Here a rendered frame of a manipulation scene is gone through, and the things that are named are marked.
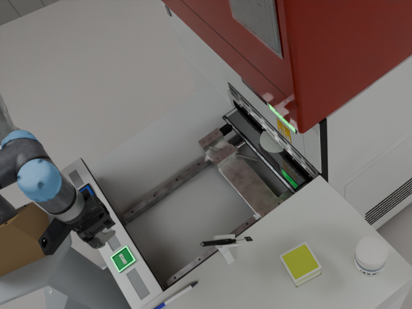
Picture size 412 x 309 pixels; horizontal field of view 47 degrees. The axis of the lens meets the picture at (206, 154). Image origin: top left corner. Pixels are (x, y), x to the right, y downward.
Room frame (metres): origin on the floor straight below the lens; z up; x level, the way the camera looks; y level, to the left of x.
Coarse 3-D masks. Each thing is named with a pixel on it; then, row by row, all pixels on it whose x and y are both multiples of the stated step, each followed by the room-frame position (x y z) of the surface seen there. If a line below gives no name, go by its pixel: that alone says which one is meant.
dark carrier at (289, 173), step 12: (240, 120) 0.89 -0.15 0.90; (252, 120) 0.87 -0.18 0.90; (252, 132) 0.83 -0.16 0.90; (276, 156) 0.71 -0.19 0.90; (288, 156) 0.69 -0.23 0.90; (276, 168) 0.68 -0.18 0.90; (288, 168) 0.66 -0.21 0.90; (300, 168) 0.64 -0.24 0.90; (288, 180) 0.62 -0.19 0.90; (300, 180) 0.60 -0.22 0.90
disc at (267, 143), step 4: (264, 132) 0.81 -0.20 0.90; (264, 136) 0.80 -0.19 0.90; (268, 136) 0.79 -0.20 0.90; (260, 140) 0.79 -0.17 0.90; (264, 140) 0.78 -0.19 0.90; (268, 140) 0.78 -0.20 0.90; (272, 140) 0.77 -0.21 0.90; (264, 144) 0.77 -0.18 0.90; (268, 144) 0.76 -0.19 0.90; (272, 144) 0.76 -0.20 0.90; (276, 144) 0.75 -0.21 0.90; (264, 148) 0.76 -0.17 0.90; (268, 148) 0.75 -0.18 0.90; (272, 148) 0.74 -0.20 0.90; (276, 148) 0.74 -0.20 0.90; (280, 148) 0.73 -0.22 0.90; (272, 152) 0.73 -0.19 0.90; (276, 152) 0.73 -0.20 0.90
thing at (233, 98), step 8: (232, 96) 0.97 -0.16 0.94; (232, 104) 0.99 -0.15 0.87; (240, 104) 0.92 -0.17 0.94; (248, 112) 0.88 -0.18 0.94; (256, 120) 0.84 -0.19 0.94; (264, 128) 0.80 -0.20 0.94; (272, 136) 0.76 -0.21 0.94; (280, 144) 0.72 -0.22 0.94; (288, 152) 0.68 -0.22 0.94; (296, 160) 0.65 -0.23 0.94; (304, 168) 0.62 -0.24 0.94; (312, 176) 0.58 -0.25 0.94
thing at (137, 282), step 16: (80, 160) 0.97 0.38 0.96; (64, 176) 0.93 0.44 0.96; (80, 176) 0.91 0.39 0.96; (96, 192) 0.83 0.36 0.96; (112, 240) 0.65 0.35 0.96; (128, 240) 0.63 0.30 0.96; (112, 272) 0.56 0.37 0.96; (128, 272) 0.54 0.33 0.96; (144, 272) 0.52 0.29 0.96; (128, 288) 0.50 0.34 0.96; (144, 288) 0.48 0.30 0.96; (160, 288) 0.46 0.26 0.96; (144, 304) 0.44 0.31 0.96
